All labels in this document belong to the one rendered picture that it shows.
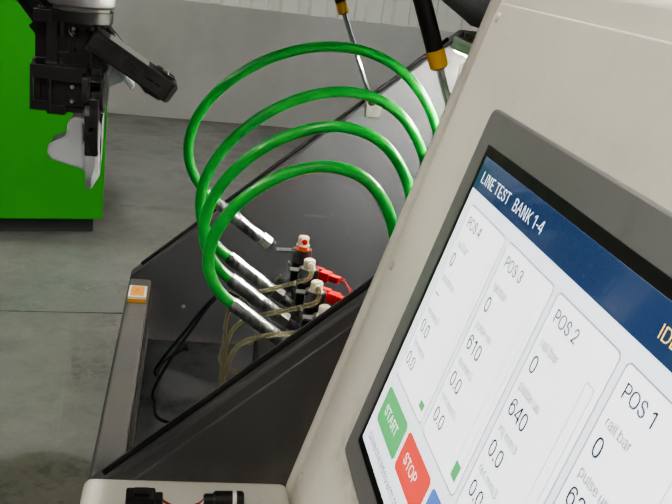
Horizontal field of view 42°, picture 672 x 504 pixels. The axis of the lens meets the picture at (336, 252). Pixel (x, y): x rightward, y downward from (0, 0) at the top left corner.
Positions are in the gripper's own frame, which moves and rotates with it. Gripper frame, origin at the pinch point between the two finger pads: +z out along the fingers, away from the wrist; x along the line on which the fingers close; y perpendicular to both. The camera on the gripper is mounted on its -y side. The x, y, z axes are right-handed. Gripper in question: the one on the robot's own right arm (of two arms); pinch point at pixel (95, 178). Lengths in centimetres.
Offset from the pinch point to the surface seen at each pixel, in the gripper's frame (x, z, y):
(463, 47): -33, -17, -54
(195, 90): -660, 107, -14
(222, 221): 12.6, 0.2, -15.3
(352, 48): -11.6, -17.5, -31.8
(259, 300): 4.9, 12.9, -21.1
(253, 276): -3.0, 12.9, -20.8
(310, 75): -670, 85, -114
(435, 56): 20.5, -21.3, -34.6
